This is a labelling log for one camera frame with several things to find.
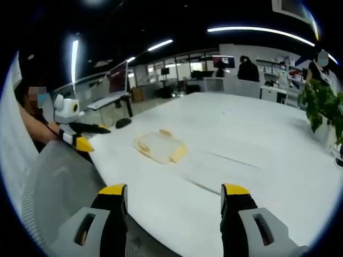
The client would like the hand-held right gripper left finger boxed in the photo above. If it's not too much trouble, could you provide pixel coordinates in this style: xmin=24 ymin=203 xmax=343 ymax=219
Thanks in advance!
xmin=49 ymin=183 xmax=129 ymax=257

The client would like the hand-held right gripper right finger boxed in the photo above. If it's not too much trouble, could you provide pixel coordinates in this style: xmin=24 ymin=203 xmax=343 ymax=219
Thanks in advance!
xmin=220 ymin=183 xmax=309 ymax=257

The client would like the white standing desk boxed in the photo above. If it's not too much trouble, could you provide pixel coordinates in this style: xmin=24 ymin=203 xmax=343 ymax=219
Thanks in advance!
xmin=87 ymin=95 xmax=134 ymax=126

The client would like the black computer mouse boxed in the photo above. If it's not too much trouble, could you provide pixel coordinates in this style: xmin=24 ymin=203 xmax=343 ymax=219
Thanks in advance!
xmin=115 ymin=118 xmax=133 ymax=129

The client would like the large computer monitor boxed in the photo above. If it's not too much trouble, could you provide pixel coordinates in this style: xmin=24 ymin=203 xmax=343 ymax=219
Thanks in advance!
xmin=108 ymin=60 xmax=130 ymax=95

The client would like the cardboard box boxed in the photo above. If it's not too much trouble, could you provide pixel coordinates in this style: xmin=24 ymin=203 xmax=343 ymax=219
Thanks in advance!
xmin=131 ymin=87 xmax=145 ymax=103

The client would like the clear plastic tray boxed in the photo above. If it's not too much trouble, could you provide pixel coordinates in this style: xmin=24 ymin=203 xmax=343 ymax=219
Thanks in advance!
xmin=133 ymin=130 xmax=188 ymax=164

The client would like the white plant pot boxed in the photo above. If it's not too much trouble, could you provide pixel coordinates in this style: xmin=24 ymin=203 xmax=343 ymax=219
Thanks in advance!
xmin=308 ymin=116 xmax=339 ymax=148

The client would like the green potted plant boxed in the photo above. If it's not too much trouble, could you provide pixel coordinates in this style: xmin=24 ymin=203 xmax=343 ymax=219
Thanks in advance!
xmin=298 ymin=79 xmax=343 ymax=147

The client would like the white partition cabinet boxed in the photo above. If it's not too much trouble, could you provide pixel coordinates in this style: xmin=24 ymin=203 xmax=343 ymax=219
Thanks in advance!
xmin=203 ymin=77 xmax=262 ymax=99

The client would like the long ceiling light strip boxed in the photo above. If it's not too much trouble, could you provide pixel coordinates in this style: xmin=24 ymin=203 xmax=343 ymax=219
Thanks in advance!
xmin=206 ymin=26 xmax=316 ymax=47

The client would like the wall screen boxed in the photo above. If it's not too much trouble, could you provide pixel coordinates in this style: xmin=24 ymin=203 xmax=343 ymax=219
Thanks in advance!
xmin=212 ymin=55 xmax=235 ymax=69

